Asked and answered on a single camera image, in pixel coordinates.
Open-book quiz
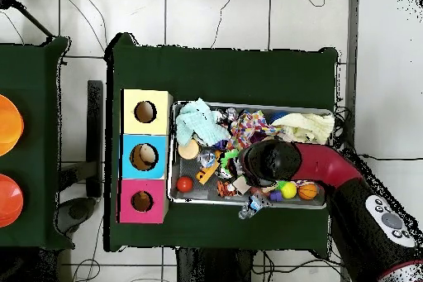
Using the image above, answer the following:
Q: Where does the black cable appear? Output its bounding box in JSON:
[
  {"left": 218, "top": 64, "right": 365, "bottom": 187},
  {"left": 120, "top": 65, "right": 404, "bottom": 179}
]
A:
[
  {"left": 356, "top": 153, "right": 423, "bottom": 164},
  {"left": 211, "top": 0, "right": 240, "bottom": 49}
]

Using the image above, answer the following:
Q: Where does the orange toy basketball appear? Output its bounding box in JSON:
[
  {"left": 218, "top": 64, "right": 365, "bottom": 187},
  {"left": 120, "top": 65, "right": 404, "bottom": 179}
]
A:
[{"left": 297, "top": 183, "right": 320, "bottom": 202}]

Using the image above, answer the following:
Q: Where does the dark green table cloth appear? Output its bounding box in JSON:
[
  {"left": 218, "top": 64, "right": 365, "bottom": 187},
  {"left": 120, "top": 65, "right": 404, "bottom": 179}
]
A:
[
  {"left": 0, "top": 36, "right": 71, "bottom": 250},
  {"left": 104, "top": 32, "right": 340, "bottom": 256}
]

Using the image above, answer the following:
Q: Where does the colourful polka dot cloth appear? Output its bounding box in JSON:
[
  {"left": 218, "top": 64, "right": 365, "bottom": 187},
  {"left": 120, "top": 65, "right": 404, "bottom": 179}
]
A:
[{"left": 227, "top": 109, "right": 279, "bottom": 153}]

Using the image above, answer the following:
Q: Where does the orange flat plastic toy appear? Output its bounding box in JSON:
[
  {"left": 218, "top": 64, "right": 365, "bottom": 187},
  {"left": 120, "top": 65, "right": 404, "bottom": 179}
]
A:
[{"left": 194, "top": 159, "right": 221, "bottom": 184}]

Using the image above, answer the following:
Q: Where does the black stand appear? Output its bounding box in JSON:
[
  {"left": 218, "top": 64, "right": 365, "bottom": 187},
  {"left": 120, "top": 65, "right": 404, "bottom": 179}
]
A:
[{"left": 85, "top": 79, "right": 106, "bottom": 198}]

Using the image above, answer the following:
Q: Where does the red ball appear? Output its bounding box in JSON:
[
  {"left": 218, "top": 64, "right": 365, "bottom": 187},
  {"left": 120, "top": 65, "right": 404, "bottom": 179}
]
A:
[{"left": 176, "top": 175, "right": 195, "bottom": 194}]

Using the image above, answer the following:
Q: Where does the orange striped tiger plush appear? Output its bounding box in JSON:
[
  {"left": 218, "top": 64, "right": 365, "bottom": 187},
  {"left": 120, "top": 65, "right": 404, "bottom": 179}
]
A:
[{"left": 215, "top": 179, "right": 238, "bottom": 198}]

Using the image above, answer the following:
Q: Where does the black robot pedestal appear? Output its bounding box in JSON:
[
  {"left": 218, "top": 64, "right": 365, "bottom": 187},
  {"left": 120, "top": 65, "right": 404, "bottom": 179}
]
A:
[{"left": 174, "top": 247, "right": 259, "bottom": 282}]

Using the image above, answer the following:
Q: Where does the crushed clear plastic bottle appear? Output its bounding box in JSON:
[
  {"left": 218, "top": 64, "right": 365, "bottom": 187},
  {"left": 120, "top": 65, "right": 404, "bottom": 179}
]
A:
[{"left": 238, "top": 192, "right": 272, "bottom": 221}]

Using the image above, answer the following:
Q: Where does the toy hamburger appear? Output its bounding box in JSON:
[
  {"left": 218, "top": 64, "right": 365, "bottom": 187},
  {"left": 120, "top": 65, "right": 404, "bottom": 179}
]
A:
[{"left": 178, "top": 139, "right": 201, "bottom": 161}]

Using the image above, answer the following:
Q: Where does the cream yellow cloth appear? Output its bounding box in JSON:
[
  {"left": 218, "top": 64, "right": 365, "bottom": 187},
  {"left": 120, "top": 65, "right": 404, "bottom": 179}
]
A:
[{"left": 273, "top": 112, "right": 336, "bottom": 146}]

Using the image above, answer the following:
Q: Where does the mint green cloth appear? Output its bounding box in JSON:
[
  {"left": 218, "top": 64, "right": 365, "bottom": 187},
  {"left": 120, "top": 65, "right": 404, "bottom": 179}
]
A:
[{"left": 174, "top": 98, "right": 231, "bottom": 148}]

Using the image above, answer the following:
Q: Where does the green furry monster toy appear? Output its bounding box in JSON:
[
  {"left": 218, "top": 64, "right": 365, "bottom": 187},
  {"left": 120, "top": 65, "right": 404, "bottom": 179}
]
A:
[{"left": 221, "top": 149, "right": 241, "bottom": 170}]

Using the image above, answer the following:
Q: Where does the shallow clear mesh bin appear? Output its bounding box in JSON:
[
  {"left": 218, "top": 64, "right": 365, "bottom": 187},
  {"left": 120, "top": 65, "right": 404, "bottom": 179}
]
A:
[{"left": 168, "top": 101, "right": 334, "bottom": 211}]

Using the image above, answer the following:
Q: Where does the wooden box with three holes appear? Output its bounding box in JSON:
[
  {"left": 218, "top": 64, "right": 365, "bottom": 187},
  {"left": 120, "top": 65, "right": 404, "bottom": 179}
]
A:
[{"left": 118, "top": 88, "right": 174, "bottom": 225}]

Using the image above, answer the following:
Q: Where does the orange bowl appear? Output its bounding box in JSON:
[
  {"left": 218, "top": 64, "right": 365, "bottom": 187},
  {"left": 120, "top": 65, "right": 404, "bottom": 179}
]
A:
[
  {"left": 0, "top": 173, "right": 25, "bottom": 229},
  {"left": 0, "top": 93, "right": 25, "bottom": 158}
]

